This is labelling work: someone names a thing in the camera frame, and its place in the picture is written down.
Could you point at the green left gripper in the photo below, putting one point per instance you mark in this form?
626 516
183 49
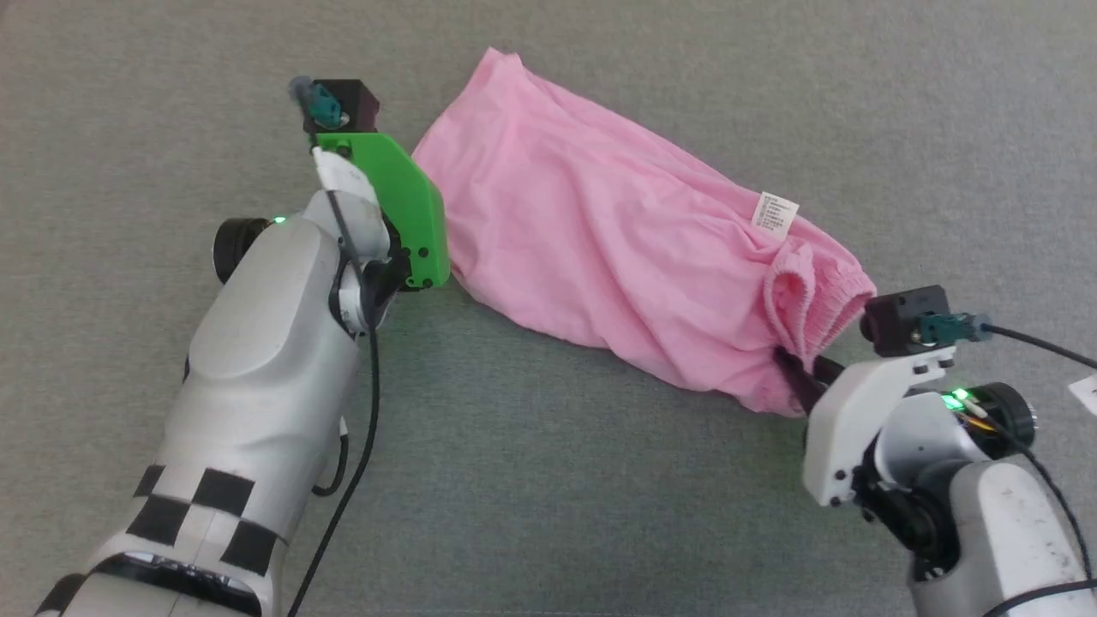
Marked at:
403 206

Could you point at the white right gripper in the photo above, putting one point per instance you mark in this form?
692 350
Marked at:
844 411

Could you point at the pink cloth garment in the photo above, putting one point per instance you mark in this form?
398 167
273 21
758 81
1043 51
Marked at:
600 231

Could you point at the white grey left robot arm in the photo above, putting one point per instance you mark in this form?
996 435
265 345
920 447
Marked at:
266 368

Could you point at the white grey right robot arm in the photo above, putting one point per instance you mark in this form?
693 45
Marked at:
1003 531

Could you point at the grey fabric sofa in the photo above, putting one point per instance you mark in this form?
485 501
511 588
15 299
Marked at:
600 514

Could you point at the white paper tag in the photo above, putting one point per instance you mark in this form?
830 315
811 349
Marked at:
1084 392

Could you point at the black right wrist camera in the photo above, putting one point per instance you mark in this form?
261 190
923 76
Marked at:
900 321

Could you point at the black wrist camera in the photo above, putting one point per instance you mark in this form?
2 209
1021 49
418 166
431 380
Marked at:
347 103
900 321

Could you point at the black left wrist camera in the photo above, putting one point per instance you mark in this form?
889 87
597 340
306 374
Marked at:
347 103

